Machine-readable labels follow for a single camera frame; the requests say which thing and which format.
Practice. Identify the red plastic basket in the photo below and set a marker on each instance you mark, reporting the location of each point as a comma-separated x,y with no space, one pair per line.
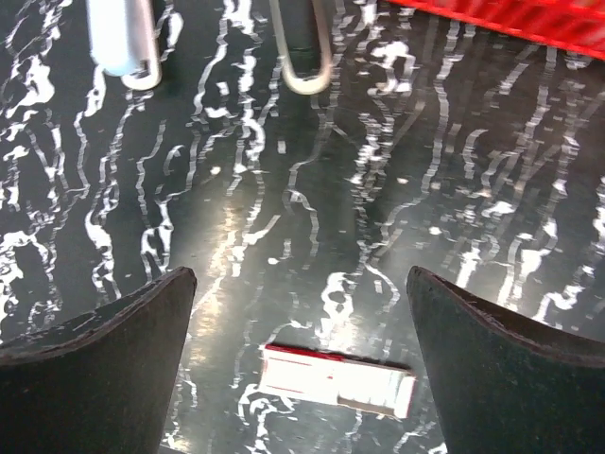
575,26

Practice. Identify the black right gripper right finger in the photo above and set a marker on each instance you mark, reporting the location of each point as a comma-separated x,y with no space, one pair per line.
501,382

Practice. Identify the red white staple box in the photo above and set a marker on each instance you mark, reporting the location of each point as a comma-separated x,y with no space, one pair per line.
336,380

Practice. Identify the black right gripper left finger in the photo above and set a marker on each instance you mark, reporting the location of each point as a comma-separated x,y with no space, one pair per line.
101,382

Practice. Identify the white black stapler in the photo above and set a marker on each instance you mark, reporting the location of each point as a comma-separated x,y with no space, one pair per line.
301,30

